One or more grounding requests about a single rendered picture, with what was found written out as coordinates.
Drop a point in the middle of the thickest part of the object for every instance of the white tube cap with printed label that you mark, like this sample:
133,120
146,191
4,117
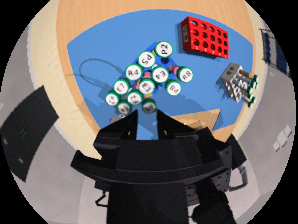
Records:
172,87

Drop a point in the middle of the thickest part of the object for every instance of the red tube rack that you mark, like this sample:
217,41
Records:
194,32

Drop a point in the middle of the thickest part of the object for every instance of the blue bench mat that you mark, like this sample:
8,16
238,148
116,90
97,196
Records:
99,56

